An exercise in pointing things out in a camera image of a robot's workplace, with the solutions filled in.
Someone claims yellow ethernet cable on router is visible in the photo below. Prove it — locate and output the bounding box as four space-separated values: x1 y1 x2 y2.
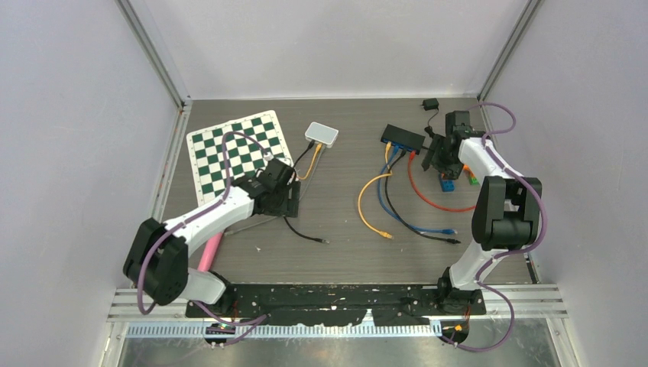
296 144 324 182

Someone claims black network switch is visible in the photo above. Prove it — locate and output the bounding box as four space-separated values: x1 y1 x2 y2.
380 124 425 154

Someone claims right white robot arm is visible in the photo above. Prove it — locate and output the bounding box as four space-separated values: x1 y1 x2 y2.
423 111 542 314

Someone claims white router box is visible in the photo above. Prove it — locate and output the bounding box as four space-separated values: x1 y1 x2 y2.
304 122 339 148

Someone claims green white chessboard mat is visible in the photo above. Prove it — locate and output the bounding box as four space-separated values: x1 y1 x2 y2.
186 109 295 208

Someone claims blue toy block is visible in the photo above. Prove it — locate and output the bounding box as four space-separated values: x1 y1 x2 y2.
439 174 455 193

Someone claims yellow ethernet cable on switch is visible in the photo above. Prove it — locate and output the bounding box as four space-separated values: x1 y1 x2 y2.
357 142 395 240

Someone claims black ethernet cable on router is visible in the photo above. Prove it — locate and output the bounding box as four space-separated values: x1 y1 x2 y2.
283 141 330 245

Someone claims red ethernet cable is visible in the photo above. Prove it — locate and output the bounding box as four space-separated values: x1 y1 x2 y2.
407 151 477 214

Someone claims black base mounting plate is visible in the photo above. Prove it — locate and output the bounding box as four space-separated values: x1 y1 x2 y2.
186 284 486 326

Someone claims grey cable on router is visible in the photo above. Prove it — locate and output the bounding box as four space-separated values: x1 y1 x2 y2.
223 151 321 236

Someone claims pink marker pen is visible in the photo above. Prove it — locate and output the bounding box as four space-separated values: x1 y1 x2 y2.
197 232 223 271

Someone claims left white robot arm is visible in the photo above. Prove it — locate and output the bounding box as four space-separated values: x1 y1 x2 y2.
123 158 300 317

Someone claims black power adapter with cord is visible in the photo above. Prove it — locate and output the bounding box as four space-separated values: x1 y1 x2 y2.
420 99 440 151

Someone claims aluminium frame rail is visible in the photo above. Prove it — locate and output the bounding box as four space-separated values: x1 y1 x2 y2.
107 283 569 323

